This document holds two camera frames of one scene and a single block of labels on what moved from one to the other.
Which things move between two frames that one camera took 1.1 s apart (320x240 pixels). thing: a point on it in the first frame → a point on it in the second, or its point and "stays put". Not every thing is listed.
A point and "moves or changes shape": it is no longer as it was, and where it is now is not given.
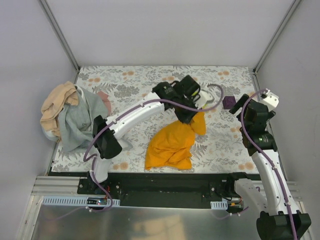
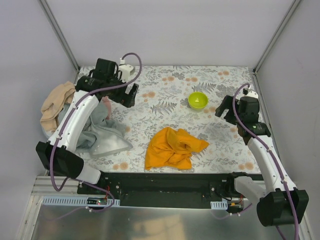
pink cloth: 104,97 stays put
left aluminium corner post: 53,21 stays put
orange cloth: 170,146 moves or changes shape
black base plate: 161,190 stays put
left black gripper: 186,117 → 127,94
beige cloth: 63,94 stays put
